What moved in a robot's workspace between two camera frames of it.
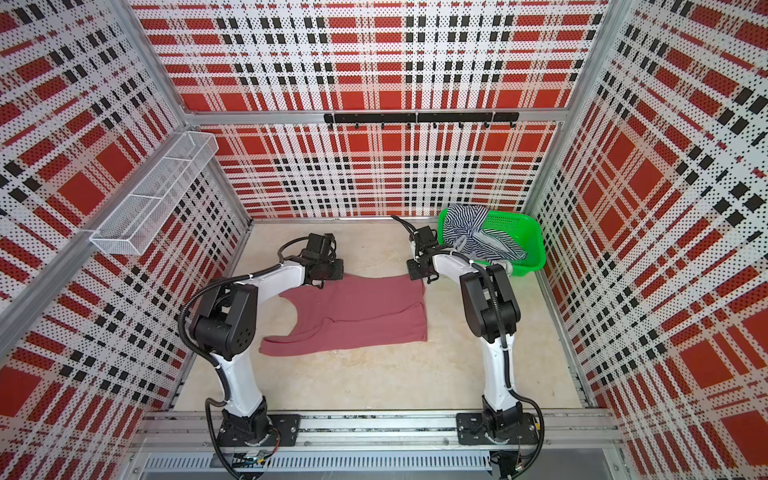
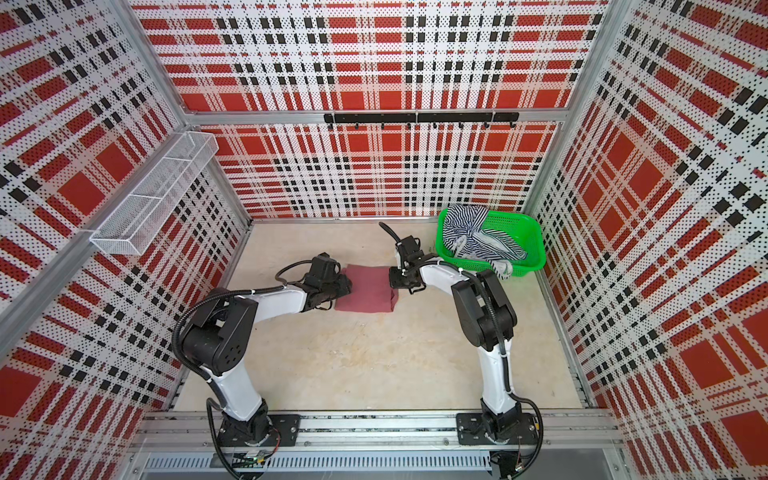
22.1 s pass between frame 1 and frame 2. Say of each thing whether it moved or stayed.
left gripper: moved
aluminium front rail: stayed
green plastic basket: stayed
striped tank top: stayed
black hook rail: stayed
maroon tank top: moved
